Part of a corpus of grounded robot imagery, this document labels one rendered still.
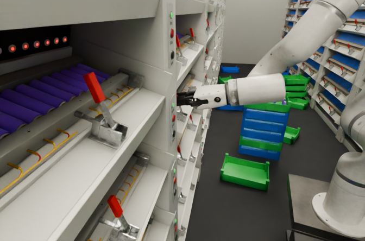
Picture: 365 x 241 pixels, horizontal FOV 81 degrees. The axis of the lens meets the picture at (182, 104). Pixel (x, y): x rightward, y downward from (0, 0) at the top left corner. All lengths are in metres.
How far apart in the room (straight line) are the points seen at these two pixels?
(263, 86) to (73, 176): 0.53
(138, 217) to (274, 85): 0.47
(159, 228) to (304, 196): 0.66
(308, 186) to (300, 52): 0.68
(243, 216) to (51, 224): 1.22
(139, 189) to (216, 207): 0.94
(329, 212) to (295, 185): 0.17
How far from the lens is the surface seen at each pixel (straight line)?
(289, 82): 2.82
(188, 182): 1.06
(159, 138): 0.49
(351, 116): 0.89
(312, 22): 0.66
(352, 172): 0.92
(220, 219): 1.34
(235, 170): 1.63
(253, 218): 1.38
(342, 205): 1.00
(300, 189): 1.12
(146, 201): 0.47
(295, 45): 0.65
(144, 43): 0.43
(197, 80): 1.15
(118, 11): 0.28
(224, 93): 0.65
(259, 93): 0.65
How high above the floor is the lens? 1.04
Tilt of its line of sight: 24 degrees down
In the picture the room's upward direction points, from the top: straight up
